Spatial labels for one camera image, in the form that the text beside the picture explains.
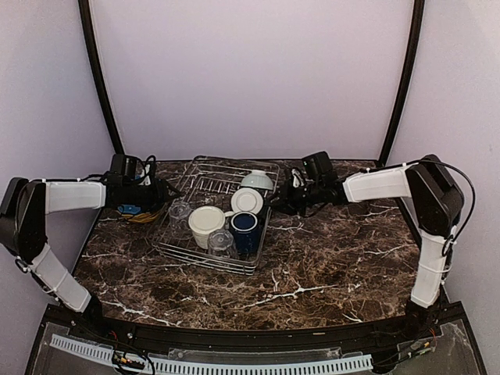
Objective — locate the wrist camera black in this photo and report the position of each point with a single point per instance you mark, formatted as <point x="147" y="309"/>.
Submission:
<point x="128" y="169"/>
<point x="319" y="167"/>

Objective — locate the clear glass right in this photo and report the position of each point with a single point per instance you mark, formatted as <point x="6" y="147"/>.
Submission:
<point x="221" y="243"/>

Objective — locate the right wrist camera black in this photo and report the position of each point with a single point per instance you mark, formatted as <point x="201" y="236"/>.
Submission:
<point x="319" y="167"/>

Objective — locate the dark blue mug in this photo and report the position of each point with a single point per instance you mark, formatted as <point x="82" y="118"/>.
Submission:
<point x="246" y="232"/>

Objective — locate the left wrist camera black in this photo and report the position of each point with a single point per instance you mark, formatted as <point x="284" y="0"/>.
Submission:
<point x="128" y="169"/>

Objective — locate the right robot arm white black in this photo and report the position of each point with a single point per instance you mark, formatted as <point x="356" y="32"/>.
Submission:
<point x="437" y="199"/>

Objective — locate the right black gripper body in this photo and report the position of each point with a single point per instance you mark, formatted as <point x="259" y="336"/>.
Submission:
<point x="298" y="199"/>

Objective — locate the black frame post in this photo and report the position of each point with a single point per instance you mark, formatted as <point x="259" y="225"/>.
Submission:
<point x="97" y="74"/>
<point x="405" y="80"/>

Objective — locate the black front rail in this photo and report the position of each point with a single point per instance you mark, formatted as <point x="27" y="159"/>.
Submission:
<point x="378" y="335"/>

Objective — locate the left black frame post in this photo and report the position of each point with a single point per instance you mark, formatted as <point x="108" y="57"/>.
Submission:
<point x="97" y="74"/>

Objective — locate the yellow dotted scalloped plate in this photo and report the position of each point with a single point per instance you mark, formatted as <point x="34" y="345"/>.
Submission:
<point x="144" y="217"/>

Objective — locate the blue dotted plate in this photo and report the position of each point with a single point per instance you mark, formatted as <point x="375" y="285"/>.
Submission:
<point x="129" y="210"/>

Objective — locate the clear glass left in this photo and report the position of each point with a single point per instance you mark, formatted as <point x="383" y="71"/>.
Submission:
<point x="179" y="213"/>

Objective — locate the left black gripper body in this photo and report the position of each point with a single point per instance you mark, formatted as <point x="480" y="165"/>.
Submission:
<point x="148" y="199"/>

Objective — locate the white saucer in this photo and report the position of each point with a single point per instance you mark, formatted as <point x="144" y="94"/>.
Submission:
<point x="246" y="199"/>

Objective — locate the white slotted cable duct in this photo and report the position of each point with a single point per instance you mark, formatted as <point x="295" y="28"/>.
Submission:
<point x="183" y="361"/>

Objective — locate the white right gripper bracket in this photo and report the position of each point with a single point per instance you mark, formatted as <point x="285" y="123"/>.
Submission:
<point x="298" y="179"/>

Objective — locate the pale green bowl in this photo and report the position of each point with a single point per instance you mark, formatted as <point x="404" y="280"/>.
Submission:
<point x="257" y="179"/>

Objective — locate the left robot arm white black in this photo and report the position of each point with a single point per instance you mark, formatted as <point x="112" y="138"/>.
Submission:
<point x="26" y="207"/>

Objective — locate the wire metal dish rack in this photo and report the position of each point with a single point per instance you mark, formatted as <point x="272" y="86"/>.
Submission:
<point x="210" y="180"/>

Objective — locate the clear glass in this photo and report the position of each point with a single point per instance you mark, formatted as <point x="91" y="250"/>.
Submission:
<point x="221" y="243"/>
<point x="179" y="213"/>

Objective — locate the cream ribbed cup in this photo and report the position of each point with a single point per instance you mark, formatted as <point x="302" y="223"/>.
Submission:
<point x="203" y="221"/>

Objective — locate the right black frame post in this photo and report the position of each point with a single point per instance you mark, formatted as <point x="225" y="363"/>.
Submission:
<point x="405" y="80"/>

